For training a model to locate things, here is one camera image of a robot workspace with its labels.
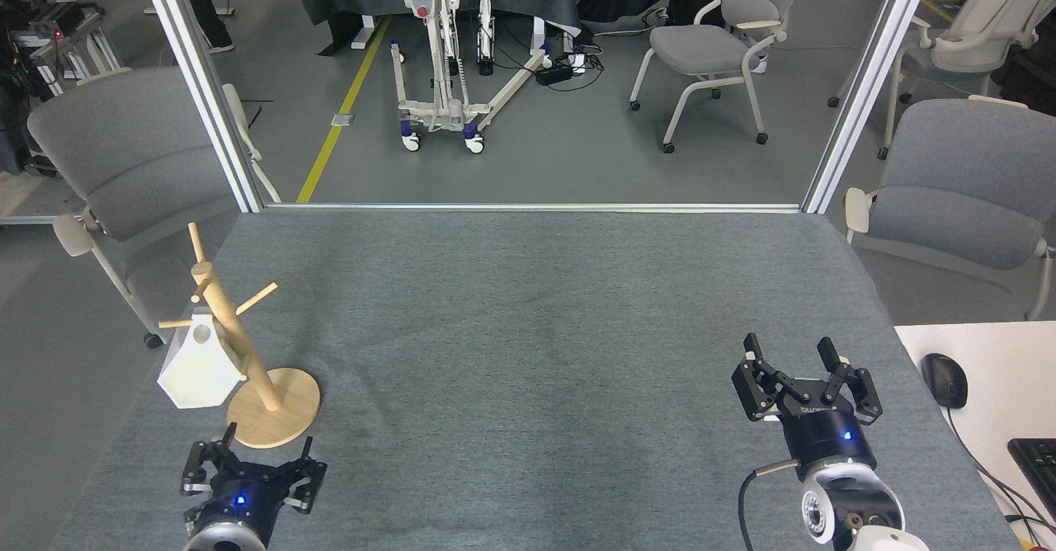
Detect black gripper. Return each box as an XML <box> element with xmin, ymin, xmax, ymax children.
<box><xmin>181</xmin><ymin>423</ymin><xmax>328</xmax><ymax>545</ymax></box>
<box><xmin>732</xmin><ymin>333</ymin><xmax>884</xmax><ymax>482</ymax></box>

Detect white faceted cup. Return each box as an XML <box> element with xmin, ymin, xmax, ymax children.
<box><xmin>157</xmin><ymin>308</ymin><xmax>247</xmax><ymax>409</ymax></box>

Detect wooden cup rack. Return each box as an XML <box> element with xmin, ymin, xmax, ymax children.
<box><xmin>158</xmin><ymin>222</ymin><xmax>321</xmax><ymax>450</ymax></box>

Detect metal equipment rack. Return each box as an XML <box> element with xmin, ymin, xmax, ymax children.
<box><xmin>0</xmin><ymin>0</ymin><xmax>125</xmax><ymax>177</ymax></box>

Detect black computer mouse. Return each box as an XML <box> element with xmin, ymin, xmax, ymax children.
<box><xmin>921</xmin><ymin>353</ymin><xmax>969</xmax><ymax>410</ymax></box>

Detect white desk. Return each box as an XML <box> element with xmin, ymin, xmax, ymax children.
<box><xmin>895</xmin><ymin>321</ymin><xmax>1056</xmax><ymax>551</ymax></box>

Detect black keyboard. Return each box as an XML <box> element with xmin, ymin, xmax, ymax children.
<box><xmin>1007</xmin><ymin>438</ymin><xmax>1056</xmax><ymax>523</ymax></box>

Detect white-backed grey chair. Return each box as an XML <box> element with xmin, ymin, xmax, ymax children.
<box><xmin>828</xmin><ymin>0</ymin><xmax>1056</xmax><ymax>160</ymax></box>

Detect person's legs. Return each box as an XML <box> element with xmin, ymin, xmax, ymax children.
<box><xmin>172</xmin><ymin>0</ymin><xmax>236</xmax><ymax>54</ymax></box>

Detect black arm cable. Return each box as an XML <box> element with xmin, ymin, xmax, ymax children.
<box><xmin>738</xmin><ymin>459</ymin><xmax>801</xmax><ymax>551</ymax></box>

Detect black mouse cable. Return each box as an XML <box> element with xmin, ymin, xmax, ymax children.
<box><xmin>945</xmin><ymin>407</ymin><xmax>1056</xmax><ymax>535</ymax></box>

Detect grey chair with white frame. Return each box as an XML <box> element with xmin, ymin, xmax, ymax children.
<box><xmin>629</xmin><ymin>0</ymin><xmax>813</xmax><ymax>154</ymax></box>
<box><xmin>843</xmin><ymin>96</ymin><xmax>1056</xmax><ymax>321</ymax></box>
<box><xmin>27</xmin><ymin>67</ymin><xmax>281</xmax><ymax>350</ymax></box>

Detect silver post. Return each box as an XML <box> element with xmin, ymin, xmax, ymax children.
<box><xmin>802</xmin><ymin>0</ymin><xmax>941</xmax><ymax>215</ymax></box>
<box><xmin>134</xmin><ymin>0</ymin><xmax>266</xmax><ymax>214</ymax></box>

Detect silver table edge rail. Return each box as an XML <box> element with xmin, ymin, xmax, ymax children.
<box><xmin>266</xmin><ymin>202</ymin><xmax>803</xmax><ymax>214</ymax></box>

